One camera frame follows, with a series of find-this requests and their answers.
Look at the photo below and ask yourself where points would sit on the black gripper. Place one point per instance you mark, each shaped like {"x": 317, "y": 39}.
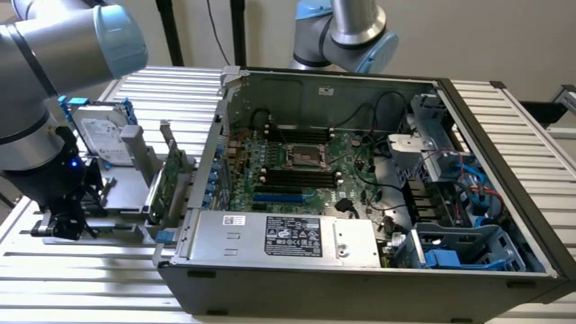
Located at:
{"x": 67, "y": 189}

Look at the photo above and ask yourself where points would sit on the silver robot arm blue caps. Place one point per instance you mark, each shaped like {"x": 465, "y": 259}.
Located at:
{"x": 45, "y": 50}

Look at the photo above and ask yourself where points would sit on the green RAM stick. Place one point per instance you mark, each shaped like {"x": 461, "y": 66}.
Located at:
{"x": 115, "y": 230}

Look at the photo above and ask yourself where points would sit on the short black expansion slot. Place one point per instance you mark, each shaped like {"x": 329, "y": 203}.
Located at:
{"x": 270, "y": 207}

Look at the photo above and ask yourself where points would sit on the long black expansion slot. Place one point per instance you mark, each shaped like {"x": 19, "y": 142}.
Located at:
{"x": 279, "y": 190}

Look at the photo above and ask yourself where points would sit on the blue expansion slot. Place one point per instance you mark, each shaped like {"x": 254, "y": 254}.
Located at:
{"x": 283, "y": 197}

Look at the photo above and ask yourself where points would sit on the black RAM slot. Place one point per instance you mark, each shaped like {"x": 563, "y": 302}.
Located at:
{"x": 299, "y": 172}
{"x": 299, "y": 139}
{"x": 299, "y": 176}
{"x": 299, "y": 185}
{"x": 299, "y": 129}
{"x": 299, "y": 136}
{"x": 299, "y": 181}
{"x": 299, "y": 133}

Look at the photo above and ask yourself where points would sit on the grey metal parts rack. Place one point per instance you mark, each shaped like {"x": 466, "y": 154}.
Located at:
{"x": 129, "y": 189}

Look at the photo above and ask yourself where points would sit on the silver hard disk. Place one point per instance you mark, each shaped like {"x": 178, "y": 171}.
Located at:
{"x": 106, "y": 135}

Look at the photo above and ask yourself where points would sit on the green graphics card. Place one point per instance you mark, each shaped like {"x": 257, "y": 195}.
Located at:
{"x": 169, "y": 182}

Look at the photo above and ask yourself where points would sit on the blue case latch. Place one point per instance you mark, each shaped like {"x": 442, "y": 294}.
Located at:
{"x": 165, "y": 235}

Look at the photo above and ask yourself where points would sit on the silver power supply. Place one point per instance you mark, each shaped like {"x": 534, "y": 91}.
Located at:
{"x": 253, "y": 243}

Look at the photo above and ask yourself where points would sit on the black stand pole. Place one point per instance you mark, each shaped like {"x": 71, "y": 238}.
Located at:
{"x": 171, "y": 30}
{"x": 239, "y": 30}

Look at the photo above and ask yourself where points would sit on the CPU socket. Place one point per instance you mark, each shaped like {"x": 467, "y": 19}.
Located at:
{"x": 307, "y": 156}

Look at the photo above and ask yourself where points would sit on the green motherboard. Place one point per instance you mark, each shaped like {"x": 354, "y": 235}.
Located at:
{"x": 315, "y": 199}

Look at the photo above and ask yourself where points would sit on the black open PC case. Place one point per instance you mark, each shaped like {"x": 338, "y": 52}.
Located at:
{"x": 361, "y": 290}

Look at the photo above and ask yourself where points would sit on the silver drive cage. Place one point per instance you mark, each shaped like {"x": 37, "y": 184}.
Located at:
{"x": 434, "y": 141}

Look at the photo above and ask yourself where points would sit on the blue bay latch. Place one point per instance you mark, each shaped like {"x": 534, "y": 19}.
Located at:
{"x": 443, "y": 259}

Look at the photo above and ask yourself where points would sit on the grey-blue disk bay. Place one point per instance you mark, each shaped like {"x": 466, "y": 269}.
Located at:
{"x": 477, "y": 243}

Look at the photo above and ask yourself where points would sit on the black box beside table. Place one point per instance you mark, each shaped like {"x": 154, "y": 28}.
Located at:
{"x": 541, "y": 111}

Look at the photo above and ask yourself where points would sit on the blue disk carrier frame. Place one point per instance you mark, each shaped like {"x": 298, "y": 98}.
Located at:
{"x": 67, "y": 108}

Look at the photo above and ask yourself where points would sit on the aluminium profile frame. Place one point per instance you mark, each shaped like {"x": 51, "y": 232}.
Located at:
{"x": 565, "y": 101}

